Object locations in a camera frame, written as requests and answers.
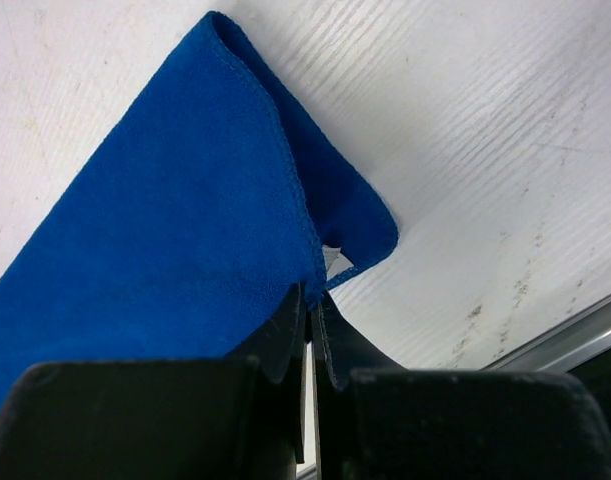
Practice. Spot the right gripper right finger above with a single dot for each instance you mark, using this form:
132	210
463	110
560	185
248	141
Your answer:
338	350

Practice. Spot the aluminium mounting rail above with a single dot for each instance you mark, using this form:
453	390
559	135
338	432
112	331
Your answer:
542	411

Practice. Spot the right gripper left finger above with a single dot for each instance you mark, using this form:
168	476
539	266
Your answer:
264	398

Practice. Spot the blue towel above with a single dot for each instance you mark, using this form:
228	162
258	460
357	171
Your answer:
212	196

